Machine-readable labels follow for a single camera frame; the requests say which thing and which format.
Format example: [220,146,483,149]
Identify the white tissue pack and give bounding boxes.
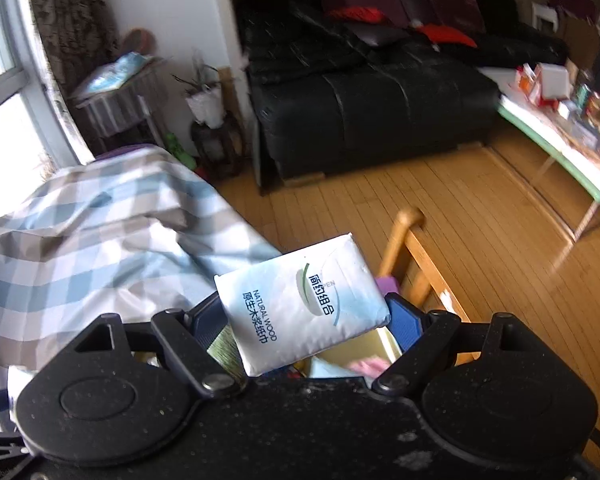
[214,233,391,377]

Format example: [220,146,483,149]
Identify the wooden chair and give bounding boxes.
[376,207,469,363]

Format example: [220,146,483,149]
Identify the plaid checkered blanket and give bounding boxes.
[0,144,286,436]

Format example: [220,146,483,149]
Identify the white potted plant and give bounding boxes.
[172,49,225,130]

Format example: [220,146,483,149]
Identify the grey side table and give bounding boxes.
[70,52,168,154]

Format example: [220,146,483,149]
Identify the green coffee table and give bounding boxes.
[480,67,600,242]

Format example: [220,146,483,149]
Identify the black leather sofa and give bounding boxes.
[235,0,568,188]

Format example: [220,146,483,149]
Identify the white box on table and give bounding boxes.
[535,63,571,100]

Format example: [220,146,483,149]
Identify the red cushion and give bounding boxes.
[415,24,477,49]

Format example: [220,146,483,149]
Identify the patterned curtain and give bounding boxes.
[30,0,118,96]

